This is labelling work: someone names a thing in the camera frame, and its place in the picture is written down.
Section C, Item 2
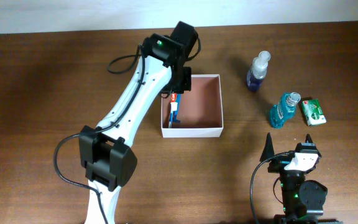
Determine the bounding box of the green Colgate toothpaste tube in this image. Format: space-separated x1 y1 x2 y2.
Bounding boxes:
170 93 178 113

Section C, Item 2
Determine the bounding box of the blue disposable razor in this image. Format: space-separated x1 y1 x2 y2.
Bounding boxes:
173 93 181 123

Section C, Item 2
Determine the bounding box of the dark blue spray bottle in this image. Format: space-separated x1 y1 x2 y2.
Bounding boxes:
246 50 271 92

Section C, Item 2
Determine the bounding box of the blue white toothbrush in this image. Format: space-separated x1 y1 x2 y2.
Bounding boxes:
168 110 175 128

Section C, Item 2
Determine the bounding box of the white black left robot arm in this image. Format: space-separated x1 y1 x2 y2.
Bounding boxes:
79 22 200 223

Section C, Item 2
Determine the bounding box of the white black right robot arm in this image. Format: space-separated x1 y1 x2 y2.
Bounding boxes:
260 134 340 224

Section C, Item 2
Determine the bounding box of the green soap box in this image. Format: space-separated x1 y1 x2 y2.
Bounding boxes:
301 99 326 126

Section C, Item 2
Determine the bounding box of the teal mouthwash bottle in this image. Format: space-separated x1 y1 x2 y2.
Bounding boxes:
269 92 301 128

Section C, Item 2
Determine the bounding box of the white cardboard box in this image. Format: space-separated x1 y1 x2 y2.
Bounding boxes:
160 74 224 138

